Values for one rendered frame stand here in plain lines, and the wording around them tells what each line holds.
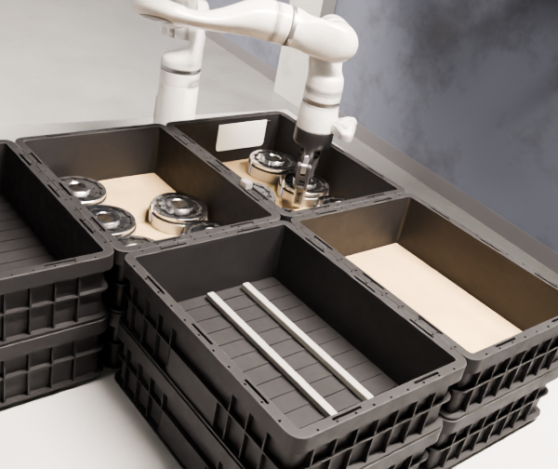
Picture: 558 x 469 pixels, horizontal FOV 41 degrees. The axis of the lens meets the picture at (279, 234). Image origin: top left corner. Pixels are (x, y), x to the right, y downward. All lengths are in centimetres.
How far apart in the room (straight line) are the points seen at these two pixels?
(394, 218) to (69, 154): 61
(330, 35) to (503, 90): 225
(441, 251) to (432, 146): 247
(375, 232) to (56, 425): 65
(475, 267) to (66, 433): 72
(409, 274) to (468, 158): 235
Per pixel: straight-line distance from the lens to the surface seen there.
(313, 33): 135
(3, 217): 136
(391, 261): 139
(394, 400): 92
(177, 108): 176
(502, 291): 133
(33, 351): 111
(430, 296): 133
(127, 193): 145
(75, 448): 111
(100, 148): 146
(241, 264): 120
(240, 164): 163
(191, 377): 99
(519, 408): 128
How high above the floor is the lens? 150
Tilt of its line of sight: 29 degrees down
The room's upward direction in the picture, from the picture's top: 12 degrees clockwise
